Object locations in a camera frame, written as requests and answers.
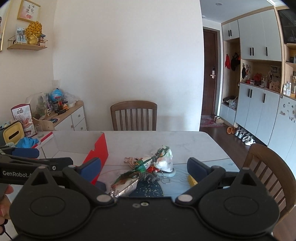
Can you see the gold ornament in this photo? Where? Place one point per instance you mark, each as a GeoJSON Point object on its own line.
{"type": "Point", "coordinates": [33, 32]}

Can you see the yellow block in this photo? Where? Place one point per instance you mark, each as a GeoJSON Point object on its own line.
{"type": "Point", "coordinates": [192, 181]}

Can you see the yellow tissue box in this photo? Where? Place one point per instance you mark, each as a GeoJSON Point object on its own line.
{"type": "Point", "coordinates": [13, 134]}

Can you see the framed calligraphy picture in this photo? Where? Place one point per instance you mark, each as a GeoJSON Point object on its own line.
{"type": "Point", "coordinates": [29, 11]}

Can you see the red ornament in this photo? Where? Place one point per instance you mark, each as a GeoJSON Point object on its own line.
{"type": "Point", "coordinates": [257, 78]}

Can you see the silver foil snack bag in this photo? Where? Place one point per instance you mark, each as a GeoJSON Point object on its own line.
{"type": "Point", "coordinates": [124, 188]}

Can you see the wooden slat-back chair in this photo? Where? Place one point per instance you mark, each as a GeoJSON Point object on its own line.
{"type": "Point", "coordinates": [133, 115]}
{"type": "Point", "coordinates": [266, 162]}

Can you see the white wooden sideboard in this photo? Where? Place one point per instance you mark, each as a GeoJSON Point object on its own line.
{"type": "Point", "coordinates": [77, 115]}

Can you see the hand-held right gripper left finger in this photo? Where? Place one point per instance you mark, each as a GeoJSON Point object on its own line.
{"type": "Point", "coordinates": [91, 166]}

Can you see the crumpled clear bag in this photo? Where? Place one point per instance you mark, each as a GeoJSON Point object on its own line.
{"type": "Point", "coordinates": [233, 103]}

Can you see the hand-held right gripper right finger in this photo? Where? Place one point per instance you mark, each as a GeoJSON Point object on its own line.
{"type": "Point", "coordinates": [196, 166]}

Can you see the orange slippers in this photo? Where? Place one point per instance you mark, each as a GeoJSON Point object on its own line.
{"type": "Point", "coordinates": [230, 130]}

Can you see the photo card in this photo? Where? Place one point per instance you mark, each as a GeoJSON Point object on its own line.
{"type": "Point", "coordinates": [21, 34]}

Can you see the round pale dish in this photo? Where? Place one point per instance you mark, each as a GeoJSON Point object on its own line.
{"type": "Point", "coordinates": [172, 173]}

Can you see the blue cloth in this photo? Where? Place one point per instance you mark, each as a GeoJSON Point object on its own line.
{"type": "Point", "coordinates": [26, 142]}

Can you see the black hanging bag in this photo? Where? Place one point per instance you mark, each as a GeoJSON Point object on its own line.
{"type": "Point", "coordinates": [235, 61]}

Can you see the white printed plastic bag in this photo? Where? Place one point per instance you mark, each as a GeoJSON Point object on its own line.
{"type": "Point", "coordinates": [165, 161]}

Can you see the grey wall cabinet unit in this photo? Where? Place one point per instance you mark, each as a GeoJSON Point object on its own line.
{"type": "Point", "coordinates": [254, 111]}

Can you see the red cardboard box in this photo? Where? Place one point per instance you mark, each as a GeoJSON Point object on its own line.
{"type": "Point", "coordinates": [101, 150]}

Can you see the gold framed panel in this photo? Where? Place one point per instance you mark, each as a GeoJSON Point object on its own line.
{"type": "Point", "coordinates": [2, 27]}

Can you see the red hanging bag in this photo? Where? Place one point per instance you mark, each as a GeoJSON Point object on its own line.
{"type": "Point", "coordinates": [227, 62]}

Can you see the dark packet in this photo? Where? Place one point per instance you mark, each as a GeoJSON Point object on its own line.
{"type": "Point", "coordinates": [150, 178]}

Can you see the row of white sneakers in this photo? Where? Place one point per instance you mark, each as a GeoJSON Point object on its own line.
{"type": "Point", "coordinates": [245, 138]}

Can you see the blue globe ball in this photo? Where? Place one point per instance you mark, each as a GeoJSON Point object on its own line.
{"type": "Point", "coordinates": [56, 95]}

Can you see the beige slippers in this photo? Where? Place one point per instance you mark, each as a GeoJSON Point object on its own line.
{"type": "Point", "coordinates": [218, 120]}

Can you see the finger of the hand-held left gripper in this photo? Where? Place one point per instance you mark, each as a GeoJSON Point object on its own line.
{"type": "Point", "coordinates": [25, 153]}
{"type": "Point", "coordinates": [57, 162]}

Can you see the brown entrance door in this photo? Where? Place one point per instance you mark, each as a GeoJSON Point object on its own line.
{"type": "Point", "coordinates": [209, 92]}

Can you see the person's left hand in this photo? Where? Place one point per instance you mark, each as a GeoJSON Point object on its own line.
{"type": "Point", "coordinates": [5, 207]}

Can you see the wooden wall shelf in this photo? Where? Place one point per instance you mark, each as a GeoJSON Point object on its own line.
{"type": "Point", "coordinates": [26, 47]}

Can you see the red white snack bag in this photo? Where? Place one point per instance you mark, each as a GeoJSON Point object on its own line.
{"type": "Point", "coordinates": [24, 118]}

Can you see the dark bag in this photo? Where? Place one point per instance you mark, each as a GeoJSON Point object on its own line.
{"type": "Point", "coordinates": [227, 99]}

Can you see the drinking glass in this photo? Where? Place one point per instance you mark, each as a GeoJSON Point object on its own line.
{"type": "Point", "coordinates": [39, 131]}

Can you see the dark glass cabinet door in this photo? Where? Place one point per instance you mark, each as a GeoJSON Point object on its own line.
{"type": "Point", "coordinates": [288, 25]}

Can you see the patterned door mat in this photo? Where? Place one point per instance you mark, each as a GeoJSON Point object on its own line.
{"type": "Point", "coordinates": [209, 122]}

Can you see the rabbit plush toy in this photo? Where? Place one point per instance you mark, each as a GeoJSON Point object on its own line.
{"type": "Point", "coordinates": [132, 161]}

